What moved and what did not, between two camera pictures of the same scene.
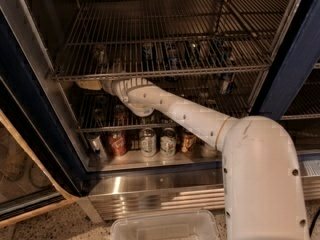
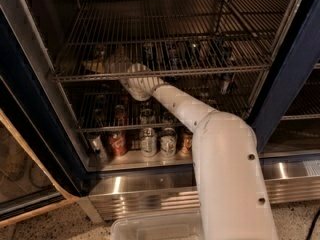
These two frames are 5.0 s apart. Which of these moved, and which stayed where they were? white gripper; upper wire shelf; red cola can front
Moved: white gripper
Stayed: upper wire shelf; red cola can front
